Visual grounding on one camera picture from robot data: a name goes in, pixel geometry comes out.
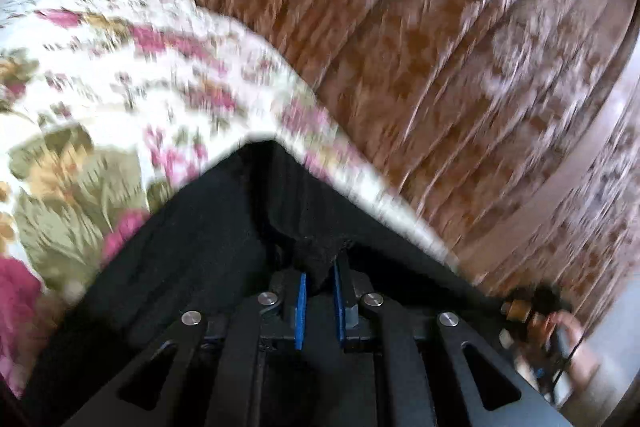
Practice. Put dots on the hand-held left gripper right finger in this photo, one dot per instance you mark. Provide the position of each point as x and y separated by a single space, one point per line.
340 307

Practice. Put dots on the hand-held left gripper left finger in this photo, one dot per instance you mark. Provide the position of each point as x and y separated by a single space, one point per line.
301 312

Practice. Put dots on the black pants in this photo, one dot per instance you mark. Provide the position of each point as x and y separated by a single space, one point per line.
200 232

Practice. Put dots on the person's right hand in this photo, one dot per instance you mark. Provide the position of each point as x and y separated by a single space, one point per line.
582 352

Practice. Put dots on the brown patterned curtain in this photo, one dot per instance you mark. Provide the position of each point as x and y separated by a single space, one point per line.
425 57

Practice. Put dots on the floral bedsheet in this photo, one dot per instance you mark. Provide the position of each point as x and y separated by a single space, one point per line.
100 82

